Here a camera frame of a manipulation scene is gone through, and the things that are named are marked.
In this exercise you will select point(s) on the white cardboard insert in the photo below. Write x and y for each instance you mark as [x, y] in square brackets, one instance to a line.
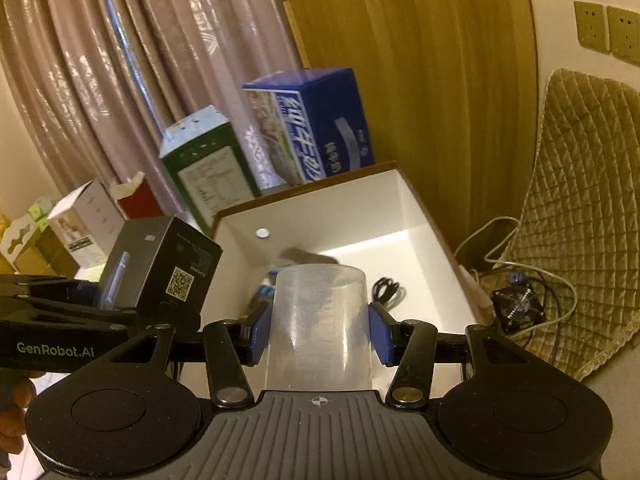
[17, 237]

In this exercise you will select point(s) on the translucent measuring cup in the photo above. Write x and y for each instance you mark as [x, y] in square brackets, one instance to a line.
[320, 320]

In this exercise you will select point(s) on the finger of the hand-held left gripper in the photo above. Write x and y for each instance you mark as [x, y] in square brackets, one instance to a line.
[50, 287]
[75, 314]

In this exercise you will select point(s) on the person's left hand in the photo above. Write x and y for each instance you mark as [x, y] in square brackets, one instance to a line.
[15, 415]

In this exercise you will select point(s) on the pink patterned curtain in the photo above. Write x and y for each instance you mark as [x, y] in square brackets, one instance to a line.
[100, 60]

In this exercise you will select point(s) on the green and white carton box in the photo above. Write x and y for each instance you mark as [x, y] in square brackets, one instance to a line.
[210, 175]

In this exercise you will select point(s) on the brown cardboard box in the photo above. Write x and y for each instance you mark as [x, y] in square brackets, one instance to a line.
[42, 255]

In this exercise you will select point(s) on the green tissue packs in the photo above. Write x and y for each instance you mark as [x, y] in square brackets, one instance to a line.
[42, 207]

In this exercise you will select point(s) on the wall socket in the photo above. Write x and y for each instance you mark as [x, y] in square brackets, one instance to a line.
[625, 35]
[592, 25]

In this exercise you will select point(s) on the white product box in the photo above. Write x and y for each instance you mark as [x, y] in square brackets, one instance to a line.
[90, 220]

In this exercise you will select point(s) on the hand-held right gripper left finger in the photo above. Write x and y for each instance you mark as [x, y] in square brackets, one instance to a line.
[262, 335]

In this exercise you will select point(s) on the blue milk carton box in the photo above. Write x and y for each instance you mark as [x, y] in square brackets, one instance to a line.
[330, 125]

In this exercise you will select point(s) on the black product box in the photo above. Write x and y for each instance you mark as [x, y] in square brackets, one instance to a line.
[160, 270]

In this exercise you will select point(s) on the brown storage box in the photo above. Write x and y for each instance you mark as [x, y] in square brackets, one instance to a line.
[425, 260]

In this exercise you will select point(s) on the yellow curtain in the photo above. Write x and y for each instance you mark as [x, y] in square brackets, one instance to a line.
[425, 60]

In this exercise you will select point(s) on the dark red box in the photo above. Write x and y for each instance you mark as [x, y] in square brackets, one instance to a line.
[145, 202]

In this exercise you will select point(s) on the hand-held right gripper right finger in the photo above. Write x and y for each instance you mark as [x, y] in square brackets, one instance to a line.
[380, 335]

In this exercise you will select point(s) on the chair with quilted cover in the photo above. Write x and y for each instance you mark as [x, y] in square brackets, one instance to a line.
[590, 210]

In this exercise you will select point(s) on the black computer fan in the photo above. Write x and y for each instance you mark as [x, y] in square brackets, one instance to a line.
[517, 307]

